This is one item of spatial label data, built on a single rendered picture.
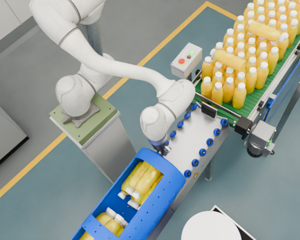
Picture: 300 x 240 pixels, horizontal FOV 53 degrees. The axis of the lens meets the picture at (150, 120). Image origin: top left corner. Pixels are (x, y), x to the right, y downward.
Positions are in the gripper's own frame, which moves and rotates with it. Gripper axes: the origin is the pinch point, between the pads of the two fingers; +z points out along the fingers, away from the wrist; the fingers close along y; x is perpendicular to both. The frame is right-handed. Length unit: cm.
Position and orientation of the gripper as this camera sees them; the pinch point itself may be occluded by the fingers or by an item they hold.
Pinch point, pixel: (162, 153)
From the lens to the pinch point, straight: 152.9
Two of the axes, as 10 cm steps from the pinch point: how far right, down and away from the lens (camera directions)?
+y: -7.9, -4.8, 3.8
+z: 1.4, 4.6, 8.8
